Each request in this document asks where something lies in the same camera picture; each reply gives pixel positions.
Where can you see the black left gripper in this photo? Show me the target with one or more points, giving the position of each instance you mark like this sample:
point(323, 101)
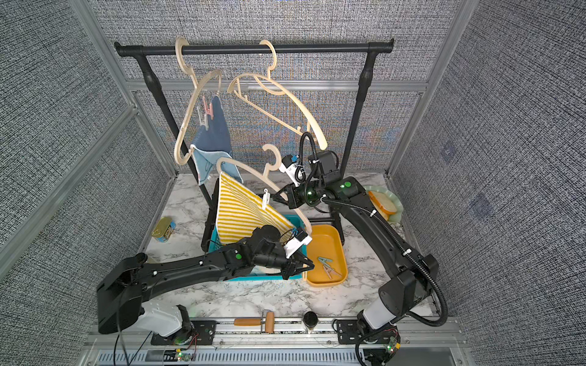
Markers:
point(295, 262)

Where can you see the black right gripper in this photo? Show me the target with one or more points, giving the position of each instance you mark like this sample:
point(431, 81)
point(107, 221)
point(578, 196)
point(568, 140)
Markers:
point(294, 200)

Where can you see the mint green clothespin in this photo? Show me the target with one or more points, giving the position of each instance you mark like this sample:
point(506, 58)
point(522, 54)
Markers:
point(325, 261)

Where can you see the white clothespin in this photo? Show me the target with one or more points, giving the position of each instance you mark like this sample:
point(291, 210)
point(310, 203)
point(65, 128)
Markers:
point(202, 118)
point(265, 199)

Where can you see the pink clothespin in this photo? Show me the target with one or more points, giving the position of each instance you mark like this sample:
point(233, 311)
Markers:
point(330, 272)

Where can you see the beige hanger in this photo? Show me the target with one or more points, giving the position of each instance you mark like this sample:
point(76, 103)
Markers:
point(180, 157)
point(272, 87)
point(263, 177)

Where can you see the yellow striped towel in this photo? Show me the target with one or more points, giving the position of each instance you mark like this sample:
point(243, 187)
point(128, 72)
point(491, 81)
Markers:
point(240, 212)

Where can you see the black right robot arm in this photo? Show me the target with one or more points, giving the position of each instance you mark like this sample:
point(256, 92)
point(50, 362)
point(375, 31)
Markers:
point(412, 289)

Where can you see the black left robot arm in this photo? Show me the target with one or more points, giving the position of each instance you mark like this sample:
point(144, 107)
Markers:
point(125, 297)

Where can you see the teal plastic basket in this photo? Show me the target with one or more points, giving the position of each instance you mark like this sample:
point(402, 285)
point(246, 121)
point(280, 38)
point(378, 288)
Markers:
point(215, 244)

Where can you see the yellow plastic tray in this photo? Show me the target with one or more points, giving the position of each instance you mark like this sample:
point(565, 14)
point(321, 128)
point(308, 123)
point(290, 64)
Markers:
point(326, 252)

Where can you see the small black lidded jar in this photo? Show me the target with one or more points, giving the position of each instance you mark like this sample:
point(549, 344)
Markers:
point(309, 321)

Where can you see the dark blue hello towel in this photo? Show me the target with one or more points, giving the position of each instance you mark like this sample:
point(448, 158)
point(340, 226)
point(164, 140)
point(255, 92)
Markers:
point(211, 142)

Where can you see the orange crust bread slice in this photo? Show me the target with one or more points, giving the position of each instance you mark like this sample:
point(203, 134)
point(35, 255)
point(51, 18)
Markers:
point(382, 203)

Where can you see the pale green wavy plate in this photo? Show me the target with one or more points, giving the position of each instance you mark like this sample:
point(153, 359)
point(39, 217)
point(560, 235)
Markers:
point(395, 218)

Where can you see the white clothespin on blue towel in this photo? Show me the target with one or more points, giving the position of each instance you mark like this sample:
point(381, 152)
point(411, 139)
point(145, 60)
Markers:
point(202, 118)

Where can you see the salmon clothespin on blue towel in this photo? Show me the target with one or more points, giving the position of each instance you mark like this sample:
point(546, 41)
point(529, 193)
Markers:
point(208, 108)

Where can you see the green tin can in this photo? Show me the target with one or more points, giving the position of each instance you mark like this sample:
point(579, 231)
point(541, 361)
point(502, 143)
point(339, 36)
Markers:
point(164, 229)

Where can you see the black clothes rack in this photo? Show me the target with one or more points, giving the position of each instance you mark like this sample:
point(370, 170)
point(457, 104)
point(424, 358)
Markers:
point(153, 84)

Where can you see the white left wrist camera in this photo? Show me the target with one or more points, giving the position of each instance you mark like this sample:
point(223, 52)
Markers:
point(301, 238)

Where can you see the wooden handle roller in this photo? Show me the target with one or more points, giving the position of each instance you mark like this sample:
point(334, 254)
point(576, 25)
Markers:
point(266, 322)

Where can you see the white right arm base mount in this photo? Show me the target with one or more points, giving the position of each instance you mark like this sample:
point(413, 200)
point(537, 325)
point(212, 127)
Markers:
point(375, 316)

